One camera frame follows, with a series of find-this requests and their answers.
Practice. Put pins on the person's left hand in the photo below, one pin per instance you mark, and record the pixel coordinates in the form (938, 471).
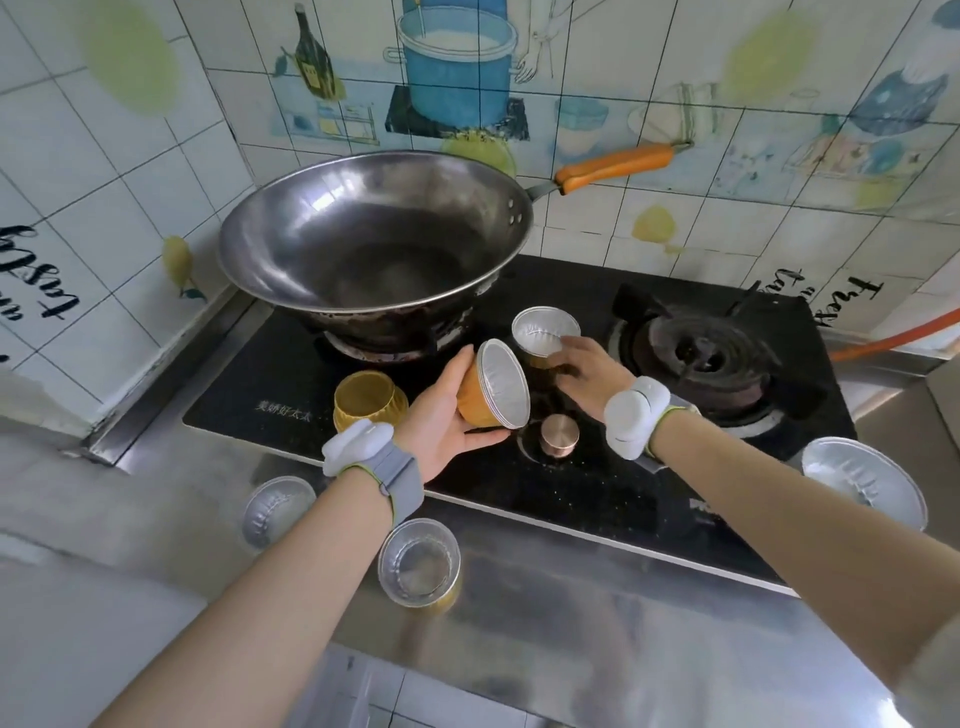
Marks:
(431, 435)

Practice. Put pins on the stove burner under wok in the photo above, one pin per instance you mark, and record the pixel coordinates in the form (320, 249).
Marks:
(390, 349)

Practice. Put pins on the person's right forearm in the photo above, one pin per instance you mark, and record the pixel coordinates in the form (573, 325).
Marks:
(810, 525)

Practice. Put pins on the person's white right sleeve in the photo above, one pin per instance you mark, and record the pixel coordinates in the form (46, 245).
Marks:
(934, 675)

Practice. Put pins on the black glass gas stove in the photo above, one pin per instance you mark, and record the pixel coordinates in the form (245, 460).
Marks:
(600, 495)

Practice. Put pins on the person's left forearm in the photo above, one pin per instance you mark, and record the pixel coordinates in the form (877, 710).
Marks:
(255, 630)

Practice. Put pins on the white right wrist tracker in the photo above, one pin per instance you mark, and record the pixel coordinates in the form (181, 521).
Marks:
(634, 416)

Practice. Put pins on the beige wooden cabinet panel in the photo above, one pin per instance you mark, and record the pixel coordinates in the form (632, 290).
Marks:
(946, 405)

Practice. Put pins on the white left wrist tracker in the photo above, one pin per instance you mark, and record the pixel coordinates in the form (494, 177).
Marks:
(356, 446)

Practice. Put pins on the stack of foil cups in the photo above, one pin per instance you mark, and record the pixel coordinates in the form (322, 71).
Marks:
(855, 465)

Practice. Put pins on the uncovered black stove burner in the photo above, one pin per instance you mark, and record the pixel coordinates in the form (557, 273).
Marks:
(705, 352)

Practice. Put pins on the person's right hand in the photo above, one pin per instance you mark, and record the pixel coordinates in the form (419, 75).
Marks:
(596, 379)

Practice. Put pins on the white wrist tracker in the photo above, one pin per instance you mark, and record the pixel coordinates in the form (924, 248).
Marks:
(634, 416)
(356, 446)

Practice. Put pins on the brass stove knob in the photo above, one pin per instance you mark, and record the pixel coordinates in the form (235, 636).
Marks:
(559, 435)

